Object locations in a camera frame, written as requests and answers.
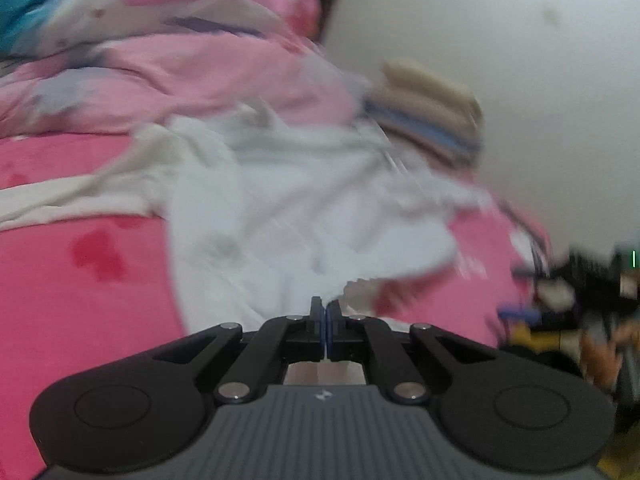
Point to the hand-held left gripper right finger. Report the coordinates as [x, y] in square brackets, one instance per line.
[334, 330]

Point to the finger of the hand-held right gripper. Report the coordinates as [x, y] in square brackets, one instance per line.
[520, 312]

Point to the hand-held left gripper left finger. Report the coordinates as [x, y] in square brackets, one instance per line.
[317, 330]

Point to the white shirt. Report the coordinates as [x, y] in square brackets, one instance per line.
[280, 220]

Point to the stack of folded clothes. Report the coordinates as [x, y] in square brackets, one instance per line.
[425, 105]

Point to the person's right hand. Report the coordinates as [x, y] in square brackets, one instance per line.
[602, 360]

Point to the pink floral blanket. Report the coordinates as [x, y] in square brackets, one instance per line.
[75, 270]

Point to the pink patchwork quilt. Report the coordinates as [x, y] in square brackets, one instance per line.
[200, 70]

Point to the turquoise striped cloth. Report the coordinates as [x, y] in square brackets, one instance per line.
[30, 0]

